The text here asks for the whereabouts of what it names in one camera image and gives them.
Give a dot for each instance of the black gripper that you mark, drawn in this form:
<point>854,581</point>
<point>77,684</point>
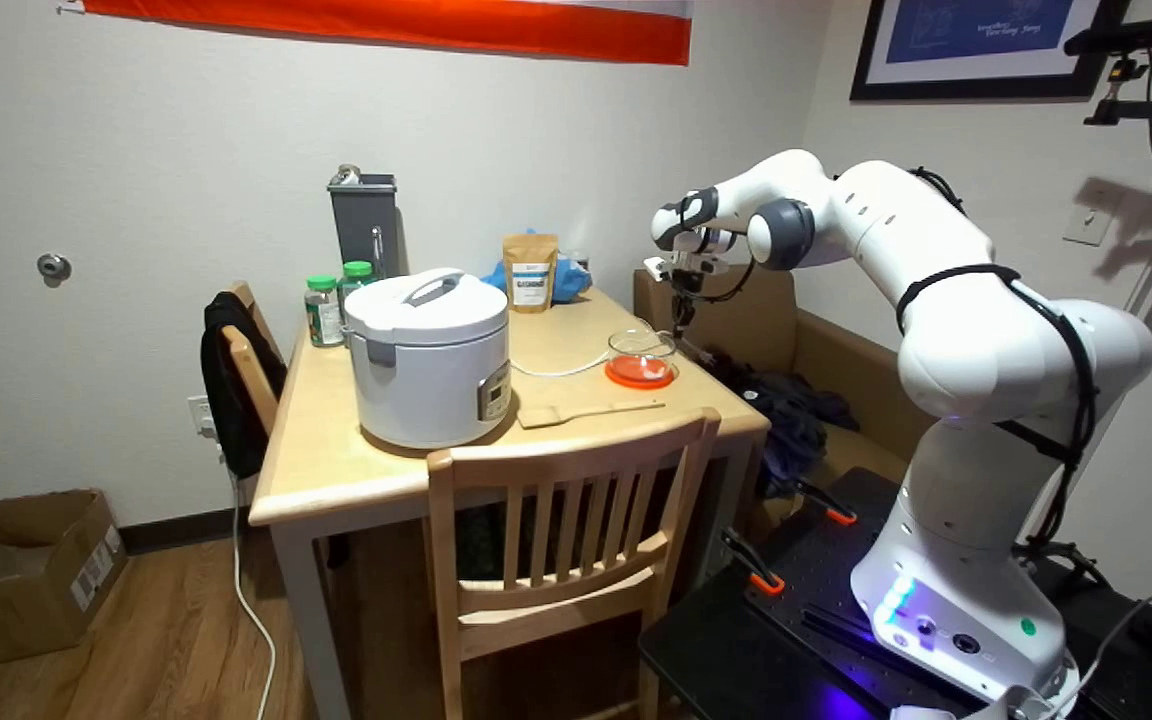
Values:
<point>689,290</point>

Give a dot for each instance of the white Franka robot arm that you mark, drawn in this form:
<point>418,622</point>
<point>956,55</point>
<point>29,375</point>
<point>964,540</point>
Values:
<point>1002,363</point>

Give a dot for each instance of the white rice cooker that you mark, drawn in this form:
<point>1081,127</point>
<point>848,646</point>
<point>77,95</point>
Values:
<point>429,363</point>

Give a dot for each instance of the glass bowl with orange lid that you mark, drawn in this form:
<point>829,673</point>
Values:
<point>641,365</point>

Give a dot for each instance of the blue plastic bag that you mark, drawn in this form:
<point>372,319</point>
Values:
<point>574,280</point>

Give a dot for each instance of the wooden rice paddle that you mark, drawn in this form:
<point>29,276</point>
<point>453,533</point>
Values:
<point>578,412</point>

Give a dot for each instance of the purple cloth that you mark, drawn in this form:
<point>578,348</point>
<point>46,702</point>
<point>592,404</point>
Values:
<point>783,424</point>

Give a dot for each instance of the brown paper pouch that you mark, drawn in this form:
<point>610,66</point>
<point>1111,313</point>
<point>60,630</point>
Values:
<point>529,272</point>

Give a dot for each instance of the brown sofa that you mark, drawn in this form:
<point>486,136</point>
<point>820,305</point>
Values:
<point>841,365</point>

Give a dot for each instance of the orange black clamp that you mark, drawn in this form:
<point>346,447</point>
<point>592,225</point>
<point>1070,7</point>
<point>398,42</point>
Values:
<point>832,504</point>
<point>761,574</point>

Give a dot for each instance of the wooden slat chair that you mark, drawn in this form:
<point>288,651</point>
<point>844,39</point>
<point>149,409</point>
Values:
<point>563,533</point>

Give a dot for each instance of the green lid jar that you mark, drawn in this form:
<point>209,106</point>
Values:
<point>359,272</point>
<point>325,313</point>

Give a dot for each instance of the black framed picture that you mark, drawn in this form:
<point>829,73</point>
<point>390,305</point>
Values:
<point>978,42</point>

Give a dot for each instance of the wooden chair with jacket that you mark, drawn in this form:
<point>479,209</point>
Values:
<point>258,382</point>

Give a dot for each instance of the black jacket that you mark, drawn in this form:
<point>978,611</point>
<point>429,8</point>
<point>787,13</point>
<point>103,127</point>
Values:
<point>230,386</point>

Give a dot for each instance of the cardboard box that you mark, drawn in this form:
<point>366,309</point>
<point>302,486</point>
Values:
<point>16,587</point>

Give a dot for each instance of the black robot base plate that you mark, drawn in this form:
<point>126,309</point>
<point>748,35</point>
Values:
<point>738,655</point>

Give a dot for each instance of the red wall banner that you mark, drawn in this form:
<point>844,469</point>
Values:
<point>403,27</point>

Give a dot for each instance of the white wall outlet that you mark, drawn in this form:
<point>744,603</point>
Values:
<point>1087,225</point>

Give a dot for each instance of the black camera on stand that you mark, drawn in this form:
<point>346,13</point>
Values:
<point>1128,35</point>

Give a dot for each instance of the round metal wall knob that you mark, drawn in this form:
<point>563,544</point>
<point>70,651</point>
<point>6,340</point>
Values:
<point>55,268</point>

